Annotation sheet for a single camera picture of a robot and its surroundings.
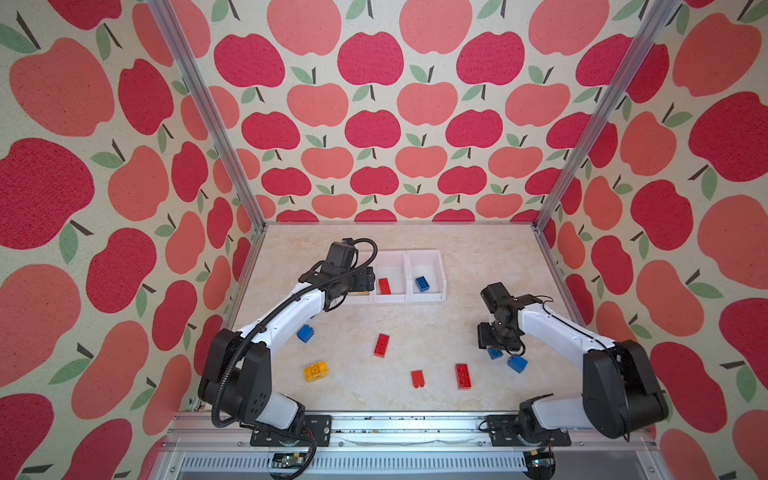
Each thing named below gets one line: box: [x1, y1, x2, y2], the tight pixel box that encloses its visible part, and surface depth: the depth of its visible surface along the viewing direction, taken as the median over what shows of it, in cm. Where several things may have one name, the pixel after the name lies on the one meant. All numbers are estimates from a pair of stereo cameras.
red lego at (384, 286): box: [378, 278, 392, 295], surface depth 103 cm
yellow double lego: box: [303, 361, 329, 383], surface depth 82 cm
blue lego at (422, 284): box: [415, 276, 430, 293], surface depth 103 cm
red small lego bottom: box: [411, 370, 425, 388], surface depth 84 cm
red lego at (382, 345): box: [374, 333, 391, 358], surface depth 90 cm
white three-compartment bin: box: [346, 249, 447, 305], surface depth 103 cm
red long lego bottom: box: [456, 364, 472, 389], surface depth 82 cm
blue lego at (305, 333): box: [296, 324, 314, 343], surface depth 92 cm
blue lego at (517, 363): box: [507, 354, 528, 374], surface depth 86 cm
